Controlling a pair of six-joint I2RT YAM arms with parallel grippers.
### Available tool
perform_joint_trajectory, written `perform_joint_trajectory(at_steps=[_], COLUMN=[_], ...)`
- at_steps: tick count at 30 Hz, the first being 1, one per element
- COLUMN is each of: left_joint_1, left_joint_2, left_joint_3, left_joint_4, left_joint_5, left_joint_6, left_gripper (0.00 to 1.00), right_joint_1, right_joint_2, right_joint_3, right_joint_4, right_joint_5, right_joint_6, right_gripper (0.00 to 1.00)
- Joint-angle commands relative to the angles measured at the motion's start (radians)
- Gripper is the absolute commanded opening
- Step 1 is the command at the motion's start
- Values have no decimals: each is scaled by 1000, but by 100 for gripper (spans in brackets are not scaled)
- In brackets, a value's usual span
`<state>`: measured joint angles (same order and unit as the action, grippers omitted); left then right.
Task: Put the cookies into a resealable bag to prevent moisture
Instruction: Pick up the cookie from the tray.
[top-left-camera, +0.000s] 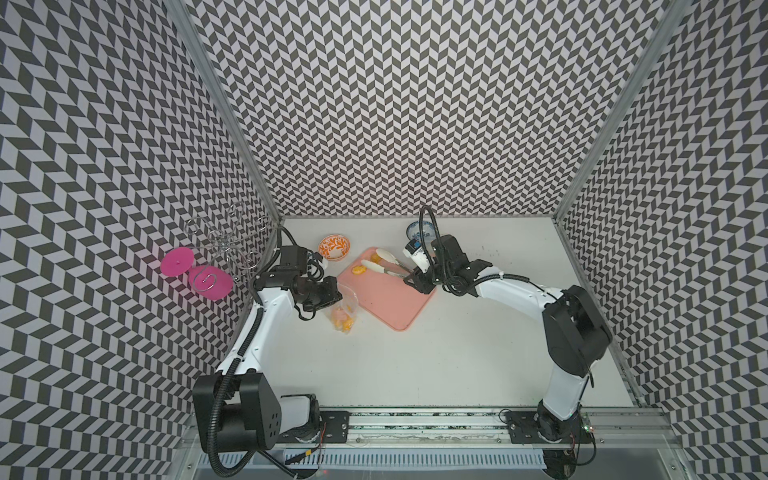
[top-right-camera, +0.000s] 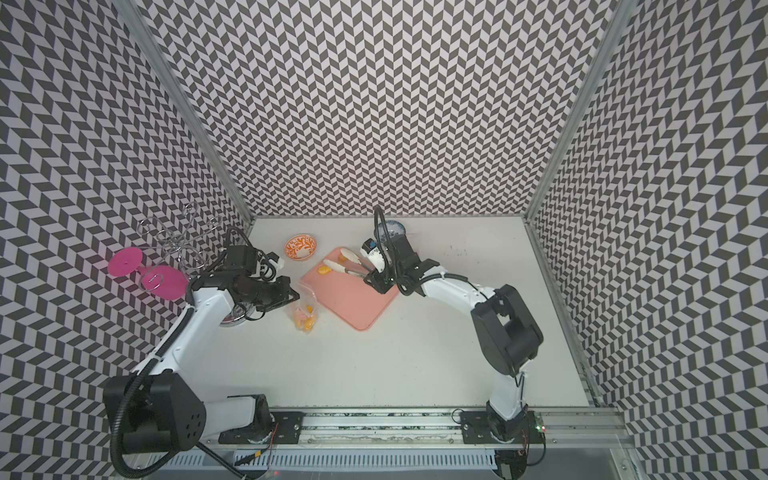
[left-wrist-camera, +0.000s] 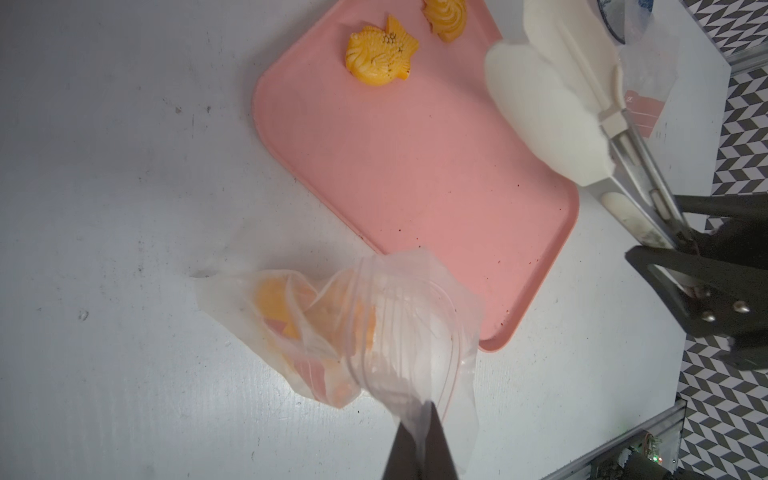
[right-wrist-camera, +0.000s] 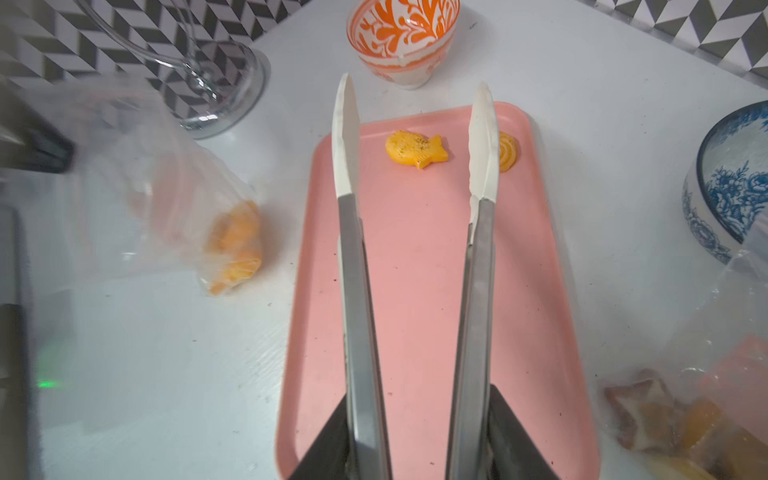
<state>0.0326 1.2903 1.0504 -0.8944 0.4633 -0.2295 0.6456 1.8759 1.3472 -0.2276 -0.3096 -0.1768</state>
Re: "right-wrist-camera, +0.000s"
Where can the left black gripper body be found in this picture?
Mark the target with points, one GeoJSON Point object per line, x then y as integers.
{"type": "Point", "coordinates": [28, 141]}

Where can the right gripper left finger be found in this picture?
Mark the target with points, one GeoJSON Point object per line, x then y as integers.
{"type": "Point", "coordinates": [327, 457]}

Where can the brown star cookie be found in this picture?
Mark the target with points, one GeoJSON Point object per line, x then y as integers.
{"type": "Point", "coordinates": [646, 414]}

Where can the orange patterned small bowl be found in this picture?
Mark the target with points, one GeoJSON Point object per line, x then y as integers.
{"type": "Point", "coordinates": [403, 41]}

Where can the wire spiral stand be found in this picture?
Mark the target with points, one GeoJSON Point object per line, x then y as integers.
{"type": "Point", "coordinates": [229, 76]}

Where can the orange fish cookie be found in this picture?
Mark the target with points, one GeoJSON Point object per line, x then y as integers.
{"type": "Point", "coordinates": [235, 237]}
{"type": "Point", "coordinates": [413, 149]}

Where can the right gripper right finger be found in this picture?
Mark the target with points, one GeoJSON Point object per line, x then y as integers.
{"type": "Point", "coordinates": [513, 454]}

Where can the clear resealable bag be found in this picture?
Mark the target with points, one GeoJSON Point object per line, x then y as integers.
{"type": "Point", "coordinates": [140, 197]}
{"type": "Point", "coordinates": [715, 367]}

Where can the pink plastic tray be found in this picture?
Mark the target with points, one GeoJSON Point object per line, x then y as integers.
{"type": "Point", "coordinates": [415, 226]}

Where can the blue patterned small bowl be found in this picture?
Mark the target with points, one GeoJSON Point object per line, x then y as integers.
{"type": "Point", "coordinates": [725, 189]}

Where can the round brown cookie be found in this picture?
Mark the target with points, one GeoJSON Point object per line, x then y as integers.
{"type": "Point", "coordinates": [509, 151]}

